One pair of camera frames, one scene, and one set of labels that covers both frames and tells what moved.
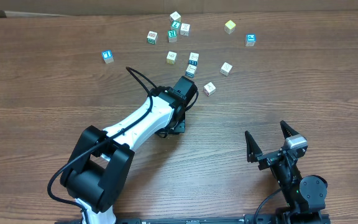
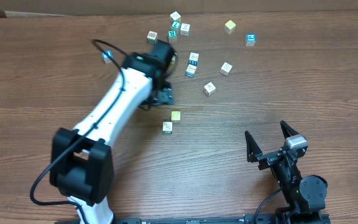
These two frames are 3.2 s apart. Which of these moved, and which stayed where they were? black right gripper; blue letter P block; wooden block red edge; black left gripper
Moved: black left gripper
Stayed: black right gripper; wooden block red edge; blue letter P block
